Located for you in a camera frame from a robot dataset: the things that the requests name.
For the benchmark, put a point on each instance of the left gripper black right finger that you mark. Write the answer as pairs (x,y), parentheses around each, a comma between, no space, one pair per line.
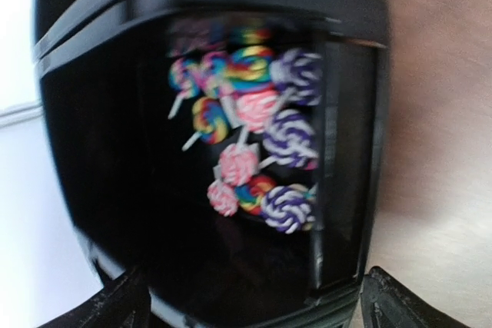
(386,302)

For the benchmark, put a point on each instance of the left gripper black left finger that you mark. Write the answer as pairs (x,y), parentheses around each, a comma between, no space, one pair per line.
(123,302)

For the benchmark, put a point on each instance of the black three-compartment candy tray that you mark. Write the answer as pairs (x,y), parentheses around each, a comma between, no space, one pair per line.
(228,149)

